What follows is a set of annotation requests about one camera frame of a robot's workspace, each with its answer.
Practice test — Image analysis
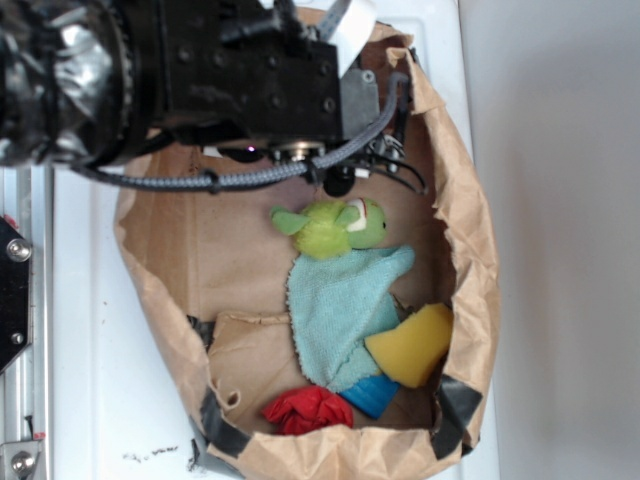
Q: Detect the brown paper bag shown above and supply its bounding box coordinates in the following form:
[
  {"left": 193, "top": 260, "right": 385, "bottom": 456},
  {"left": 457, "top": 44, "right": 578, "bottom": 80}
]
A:
[{"left": 115, "top": 24, "right": 500, "bottom": 479}]

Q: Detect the yellow sponge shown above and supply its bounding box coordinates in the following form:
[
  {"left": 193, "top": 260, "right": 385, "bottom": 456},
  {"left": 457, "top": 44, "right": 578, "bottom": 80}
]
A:
[{"left": 364, "top": 303, "right": 453, "bottom": 388}]

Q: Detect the red crumpled cloth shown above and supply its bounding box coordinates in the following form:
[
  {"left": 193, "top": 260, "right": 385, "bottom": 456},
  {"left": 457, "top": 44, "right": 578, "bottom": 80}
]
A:
[{"left": 261, "top": 385, "right": 354, "bottom": 436}]

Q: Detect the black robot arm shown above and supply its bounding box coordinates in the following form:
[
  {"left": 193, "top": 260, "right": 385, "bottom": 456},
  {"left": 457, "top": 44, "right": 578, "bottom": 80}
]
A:
[{"left": 1, "top": 1, "right": 344, "bottom": 167}]

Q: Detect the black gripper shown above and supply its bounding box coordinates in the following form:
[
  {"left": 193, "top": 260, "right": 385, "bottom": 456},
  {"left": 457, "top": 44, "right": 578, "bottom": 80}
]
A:
[{"left": 159, "top": 1, "right": 343, "bottom": 149}]

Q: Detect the aluminium frame rail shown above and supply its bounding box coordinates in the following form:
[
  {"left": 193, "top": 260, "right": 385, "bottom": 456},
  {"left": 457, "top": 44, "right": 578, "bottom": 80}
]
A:
[{"left": 1, "top": 168, "right": 53, "bottom": 479}]

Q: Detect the blue plastic block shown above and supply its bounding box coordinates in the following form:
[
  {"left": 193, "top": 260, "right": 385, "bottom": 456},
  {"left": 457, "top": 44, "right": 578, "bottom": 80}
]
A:
[{"left": 339, "top": 374, "right": 400, "bottom": 419}]

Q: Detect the green plush toy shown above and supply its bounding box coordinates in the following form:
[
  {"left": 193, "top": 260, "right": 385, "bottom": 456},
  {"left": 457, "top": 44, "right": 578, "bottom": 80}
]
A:
[{"left": 270, "top": 198, "right": 387, "bottom": 260}]

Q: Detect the grey braided cable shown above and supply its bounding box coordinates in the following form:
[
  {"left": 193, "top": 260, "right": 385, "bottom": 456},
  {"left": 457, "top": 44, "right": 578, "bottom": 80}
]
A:
[{"left": 74, "top": 73, "right": 409, "bottom": 194}]

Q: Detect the teal microfiber cloth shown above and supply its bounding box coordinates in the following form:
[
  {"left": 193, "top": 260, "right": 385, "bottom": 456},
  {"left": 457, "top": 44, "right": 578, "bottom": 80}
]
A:
[{"left": 287, "top": 246, "right": 415, "bottom": 393}]

